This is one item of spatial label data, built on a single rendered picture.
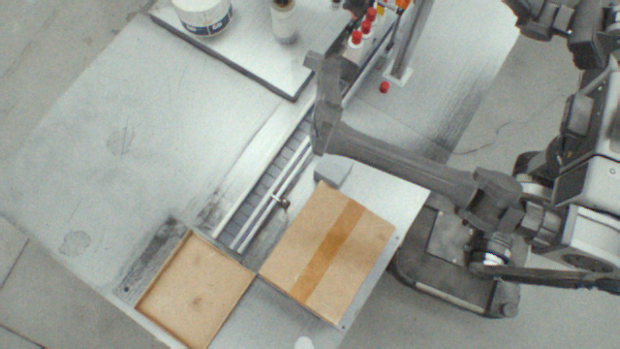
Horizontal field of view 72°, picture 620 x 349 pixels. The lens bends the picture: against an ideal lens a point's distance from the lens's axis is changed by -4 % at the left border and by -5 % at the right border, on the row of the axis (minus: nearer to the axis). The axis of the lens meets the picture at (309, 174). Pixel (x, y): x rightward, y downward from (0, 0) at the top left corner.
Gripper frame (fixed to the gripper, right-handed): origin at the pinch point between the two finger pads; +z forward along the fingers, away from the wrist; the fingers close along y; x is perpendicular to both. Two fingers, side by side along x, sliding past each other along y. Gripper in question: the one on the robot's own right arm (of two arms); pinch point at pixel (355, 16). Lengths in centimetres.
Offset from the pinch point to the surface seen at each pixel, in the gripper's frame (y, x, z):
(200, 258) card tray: 94, 0, 18
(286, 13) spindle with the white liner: 13.9, -18.8, -3.8
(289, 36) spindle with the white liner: 13.5, -18.4, 9.6
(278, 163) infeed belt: 55, 4, 13
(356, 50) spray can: 12.5, 7.4, -1.4
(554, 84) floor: -99, 96, 102
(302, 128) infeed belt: 39.9, 4.3, 13.3
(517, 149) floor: -47, 93, 101
